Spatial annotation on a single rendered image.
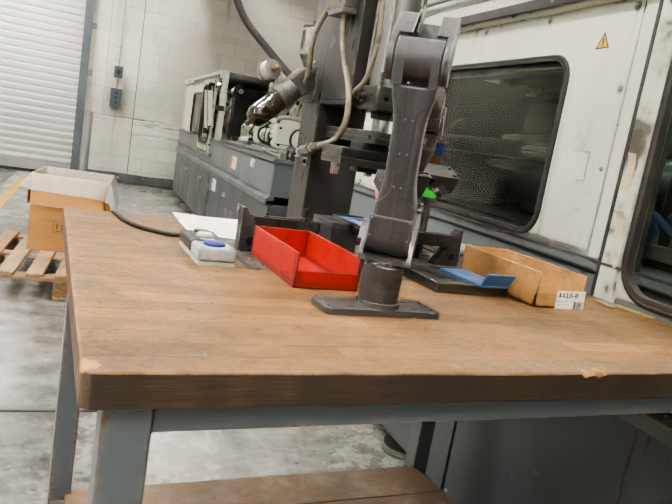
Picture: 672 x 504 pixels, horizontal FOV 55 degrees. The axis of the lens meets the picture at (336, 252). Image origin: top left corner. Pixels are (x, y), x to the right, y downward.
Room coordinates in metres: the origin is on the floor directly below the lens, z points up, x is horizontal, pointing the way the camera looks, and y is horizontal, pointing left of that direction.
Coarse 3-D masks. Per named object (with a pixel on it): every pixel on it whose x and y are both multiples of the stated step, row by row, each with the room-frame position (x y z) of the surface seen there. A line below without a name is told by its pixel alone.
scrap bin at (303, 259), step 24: (264, 240) 1.19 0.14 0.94; (288, 240) 1.28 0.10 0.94; (312, 240) 1.28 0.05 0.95; (264, 264) 1.17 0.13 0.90; (288, 264) 1.06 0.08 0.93; (312, 264) 1.24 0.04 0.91; (336, 264) 1.16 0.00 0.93; (360, 264) 1.08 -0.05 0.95; (312, 288) 1.05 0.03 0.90; (336, 288) 1.07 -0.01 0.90
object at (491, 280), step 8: (448, 272) 1.31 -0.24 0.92; (456, 272) 1.31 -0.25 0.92; (464, 272) 1.33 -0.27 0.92; (472, 272) 1.35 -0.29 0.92; (472, 280) 1.25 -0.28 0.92; (480, 280) 1.27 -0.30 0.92; (488, 280) 1.21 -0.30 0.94; (496, 280) 1.22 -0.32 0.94; (504, 280) 1.23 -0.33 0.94; (512, 280) 1.24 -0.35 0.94; (504, 288) 1.24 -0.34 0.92
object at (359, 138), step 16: (384, 112) 1.38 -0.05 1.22; (336, 128) 1.51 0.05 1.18; (352, 128) 1.44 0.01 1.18; (384, 128) 1.39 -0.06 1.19; (352, 144) 1.40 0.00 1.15; (368, 144) 1.36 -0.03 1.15; (384, 144) 1.34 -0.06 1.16; (336, 160) 1.33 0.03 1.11; (352, 160) 1.33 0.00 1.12; (368, 160) 1.34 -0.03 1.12; (384, 160) 1.36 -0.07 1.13; (368, 176) 1.38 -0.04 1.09
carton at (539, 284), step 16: (464, 256) 1.43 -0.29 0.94; (480, 256) 1.38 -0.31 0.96; (496, 256) 1.33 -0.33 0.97; (512, 256) 1.46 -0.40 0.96; (528, 256) 1.41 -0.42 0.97; (480, 272) 1.37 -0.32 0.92; (496, 272) 1.32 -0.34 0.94; (512, 272) 1.28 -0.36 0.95; (528, 272) 1.24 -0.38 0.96; (544, 272) 1.36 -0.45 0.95; (560, 272) 1.32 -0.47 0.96; (576, 272) 1.28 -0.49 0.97; (512, 288) 1.27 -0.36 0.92; (528, 288) 1.23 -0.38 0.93; (544, 288) 1.35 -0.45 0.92; (560, 288) 1.31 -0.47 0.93; (576, 288) 1.27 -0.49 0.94; (528, 304) 1.22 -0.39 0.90; (544, 304) 1.22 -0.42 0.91; (560, 304) 1.24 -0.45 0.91; (576, 304) 1.25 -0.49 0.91
